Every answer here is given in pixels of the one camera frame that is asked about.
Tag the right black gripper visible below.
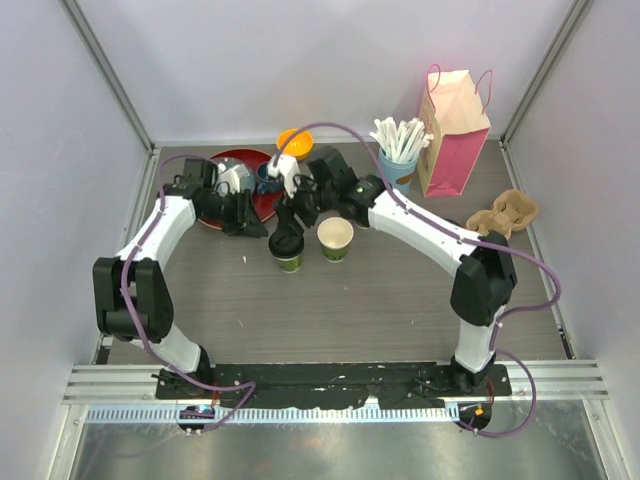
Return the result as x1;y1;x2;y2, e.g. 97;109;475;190
273;169;337;237

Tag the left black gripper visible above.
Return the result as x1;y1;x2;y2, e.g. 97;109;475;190
200;188;268;239

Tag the black coffee cup lid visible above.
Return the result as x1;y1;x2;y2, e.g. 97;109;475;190
268;230;305;259

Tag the green paper cup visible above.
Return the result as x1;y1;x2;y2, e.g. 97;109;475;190
317;217;354;263
272;251;302;273

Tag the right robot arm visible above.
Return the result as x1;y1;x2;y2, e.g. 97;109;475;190
267;147;517;395

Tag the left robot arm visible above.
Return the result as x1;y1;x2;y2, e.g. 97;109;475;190
92;156;267;399

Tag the red round tray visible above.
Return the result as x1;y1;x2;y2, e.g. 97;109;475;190
194;148;283;231

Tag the dark blue ceramic cup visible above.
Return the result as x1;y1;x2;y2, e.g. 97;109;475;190
256;162;282;195

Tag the large blue-grey plate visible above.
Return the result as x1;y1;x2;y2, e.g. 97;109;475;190
216;157;256;193

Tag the orange bowl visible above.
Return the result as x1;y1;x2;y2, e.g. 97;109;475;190
276;128;314;161

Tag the light blue straw holder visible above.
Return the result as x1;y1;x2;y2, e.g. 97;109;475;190
378;147;418;195

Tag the bundle of white straws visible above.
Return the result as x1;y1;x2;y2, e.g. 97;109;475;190
369;117;434;164

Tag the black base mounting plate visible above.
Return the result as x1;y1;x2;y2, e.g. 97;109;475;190
152;362;512;410

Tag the pink paper bag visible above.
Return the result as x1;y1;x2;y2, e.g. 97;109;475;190
417;64;492;197

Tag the brown cardboard cup carrier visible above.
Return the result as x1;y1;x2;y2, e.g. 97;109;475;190
465;189;539;239

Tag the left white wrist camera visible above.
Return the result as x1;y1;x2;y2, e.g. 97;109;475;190
215;159;241;196

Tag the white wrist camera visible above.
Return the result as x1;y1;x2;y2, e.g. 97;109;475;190
267;154;300;198
215;159;241;196

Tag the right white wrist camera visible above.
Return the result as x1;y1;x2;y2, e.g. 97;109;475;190
267;154;300;198

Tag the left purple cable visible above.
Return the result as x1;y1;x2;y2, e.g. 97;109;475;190
122;153;259;434

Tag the aluminium front rail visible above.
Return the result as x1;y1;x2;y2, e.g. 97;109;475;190
63;360;608;432

